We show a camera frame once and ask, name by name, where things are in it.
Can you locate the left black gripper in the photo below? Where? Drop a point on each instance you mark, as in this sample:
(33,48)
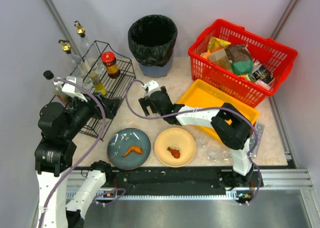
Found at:
(100,106)

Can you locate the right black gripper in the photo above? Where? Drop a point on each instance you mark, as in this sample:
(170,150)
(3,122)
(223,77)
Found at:
(146,104)

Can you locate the small yellow seasoning bottle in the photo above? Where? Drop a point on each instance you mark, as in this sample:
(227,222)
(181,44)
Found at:
(99,87)

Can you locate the gold-capped glass bottle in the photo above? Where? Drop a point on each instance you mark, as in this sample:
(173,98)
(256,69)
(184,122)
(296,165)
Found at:
(79,69)
(90,51)

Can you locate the red-lidded sauce jar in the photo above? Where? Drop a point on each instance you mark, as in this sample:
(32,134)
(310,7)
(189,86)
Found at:
(109,60)

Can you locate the cream ceramic plate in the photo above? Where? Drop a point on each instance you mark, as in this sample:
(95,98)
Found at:
(179,139)

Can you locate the black-capped dark sauce bottle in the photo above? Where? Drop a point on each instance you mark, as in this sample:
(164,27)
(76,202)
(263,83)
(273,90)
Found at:
(57,89)

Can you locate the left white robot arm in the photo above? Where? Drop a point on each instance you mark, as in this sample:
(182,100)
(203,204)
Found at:
(54,154)

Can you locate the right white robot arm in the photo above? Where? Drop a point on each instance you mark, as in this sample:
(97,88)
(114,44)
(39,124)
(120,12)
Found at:
(233,129)

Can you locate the chicken wing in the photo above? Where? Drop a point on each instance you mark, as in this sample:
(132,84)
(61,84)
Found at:
(133,149)

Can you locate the chicken drumstick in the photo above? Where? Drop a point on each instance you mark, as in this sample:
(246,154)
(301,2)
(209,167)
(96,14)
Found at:
(174,152)

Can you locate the trash bin with black bag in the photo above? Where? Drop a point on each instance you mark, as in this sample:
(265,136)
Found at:
(151,40)

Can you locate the left small glass cup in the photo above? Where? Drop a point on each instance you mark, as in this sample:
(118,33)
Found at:
(201,140)

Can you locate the small glass cup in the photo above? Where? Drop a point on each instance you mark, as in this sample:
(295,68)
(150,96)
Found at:
(226,154)
(213,153)
(201,140)

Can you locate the middle small glass cup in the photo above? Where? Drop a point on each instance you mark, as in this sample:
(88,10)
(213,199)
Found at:
(213,153)

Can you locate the brown cardboard box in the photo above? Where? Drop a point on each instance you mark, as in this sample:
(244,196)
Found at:
(220,58)

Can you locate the yellow snack bag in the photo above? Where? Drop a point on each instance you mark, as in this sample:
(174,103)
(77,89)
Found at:
(217,44)

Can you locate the red plastic shopping basket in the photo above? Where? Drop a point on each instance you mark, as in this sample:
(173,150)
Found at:
(276,57)

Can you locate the right small glass cup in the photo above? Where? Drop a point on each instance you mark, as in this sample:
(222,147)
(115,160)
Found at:
(226,154)

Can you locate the green sponge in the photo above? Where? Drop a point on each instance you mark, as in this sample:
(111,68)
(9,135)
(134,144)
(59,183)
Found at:
(242,67)

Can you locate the dark brown snack bag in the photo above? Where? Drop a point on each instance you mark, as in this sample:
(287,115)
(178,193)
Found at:
(238,52)

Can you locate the silver foil packet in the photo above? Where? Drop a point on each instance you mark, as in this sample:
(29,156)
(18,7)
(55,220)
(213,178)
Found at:
(260,130)

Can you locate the black gold snack packet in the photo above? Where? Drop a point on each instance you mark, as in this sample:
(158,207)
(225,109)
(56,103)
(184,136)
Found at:
(260,72)

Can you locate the black wire rack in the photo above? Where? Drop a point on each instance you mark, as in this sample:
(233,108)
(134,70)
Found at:
(110,88)

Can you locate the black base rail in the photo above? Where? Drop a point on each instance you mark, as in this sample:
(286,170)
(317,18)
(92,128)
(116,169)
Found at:
(183,181)

